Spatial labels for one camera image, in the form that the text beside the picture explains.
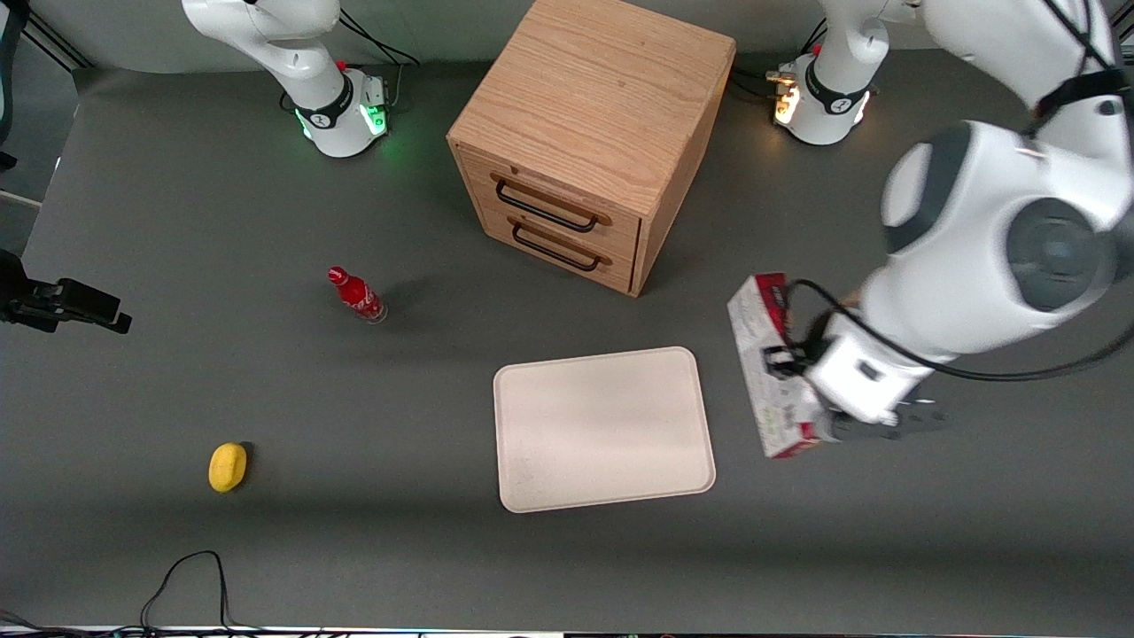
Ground black left arm base cables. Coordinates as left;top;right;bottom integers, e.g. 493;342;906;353
728;22;829;100

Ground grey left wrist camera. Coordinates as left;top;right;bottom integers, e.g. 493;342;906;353
819;399;949;444

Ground black arm base cables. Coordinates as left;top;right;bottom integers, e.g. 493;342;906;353
728;22;829;100
338;7;423;107

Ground black looped table cable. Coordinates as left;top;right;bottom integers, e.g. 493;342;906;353
140;550;267;634

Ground red cola bottle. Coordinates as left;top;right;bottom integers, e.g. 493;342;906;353
327;266;389;325

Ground short black drawer handle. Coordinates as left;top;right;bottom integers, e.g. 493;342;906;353
508;215;612;273

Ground long black drawer handle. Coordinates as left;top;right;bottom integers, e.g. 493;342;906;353
490;173;612;235

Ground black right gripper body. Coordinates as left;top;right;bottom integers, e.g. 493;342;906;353
0;249;41;331

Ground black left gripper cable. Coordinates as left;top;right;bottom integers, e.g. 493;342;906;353
783;278;1134;383

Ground white rectangular tray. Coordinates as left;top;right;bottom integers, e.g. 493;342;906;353
493;346;717;514

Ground wooden drawer cabinet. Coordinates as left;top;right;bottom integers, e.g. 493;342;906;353
447;0;737;298

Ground black right arm base cables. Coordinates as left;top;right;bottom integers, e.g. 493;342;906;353
338;7;423;107

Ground yellow lemon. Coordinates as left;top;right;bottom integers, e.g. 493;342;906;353
208;442;248;494

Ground red cookie box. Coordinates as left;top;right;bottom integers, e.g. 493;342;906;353
726;273;822;460

